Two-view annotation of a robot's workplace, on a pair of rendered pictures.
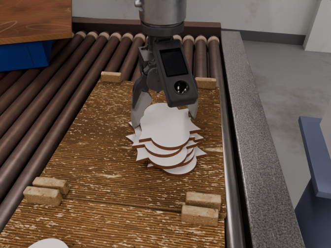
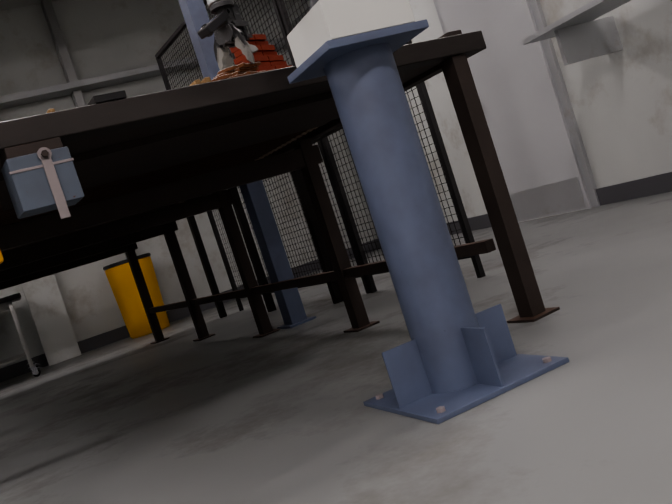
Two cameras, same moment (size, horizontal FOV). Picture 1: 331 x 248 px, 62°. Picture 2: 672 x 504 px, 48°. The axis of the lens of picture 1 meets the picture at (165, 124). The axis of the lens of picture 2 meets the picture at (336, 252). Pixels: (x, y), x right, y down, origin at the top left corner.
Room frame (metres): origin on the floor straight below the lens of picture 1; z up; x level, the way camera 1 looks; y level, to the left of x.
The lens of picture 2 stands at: (-0.79, -1.86, 0.49)
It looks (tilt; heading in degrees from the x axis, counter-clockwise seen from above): 2 degrees down; 54
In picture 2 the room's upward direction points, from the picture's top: 18 degrees counter-clockwise
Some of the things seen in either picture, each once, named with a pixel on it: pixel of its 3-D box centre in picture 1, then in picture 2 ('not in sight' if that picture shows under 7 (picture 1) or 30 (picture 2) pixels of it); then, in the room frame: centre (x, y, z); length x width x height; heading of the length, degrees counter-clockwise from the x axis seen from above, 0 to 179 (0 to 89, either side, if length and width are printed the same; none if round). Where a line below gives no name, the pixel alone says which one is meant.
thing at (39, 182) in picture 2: not in sight; (43, 184); (-0.26, -0.15, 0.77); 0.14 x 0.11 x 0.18; 174
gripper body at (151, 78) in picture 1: (161, 53); (229, 24); (0.46, 0.01, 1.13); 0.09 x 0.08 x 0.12; 14
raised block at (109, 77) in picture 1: (111, 77); not in sight; (0.69, 0.16, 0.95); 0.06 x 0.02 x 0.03; 83
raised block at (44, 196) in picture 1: (43, 196); not in sight; (0.29, 0.21, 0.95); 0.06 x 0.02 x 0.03; 82
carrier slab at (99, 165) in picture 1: (145, 130); not in sight; (0.48, 0.05, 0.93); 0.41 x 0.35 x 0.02; 173
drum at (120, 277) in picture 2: not in sight; (138, 296); (1.89, 5.05, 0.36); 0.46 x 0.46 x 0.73
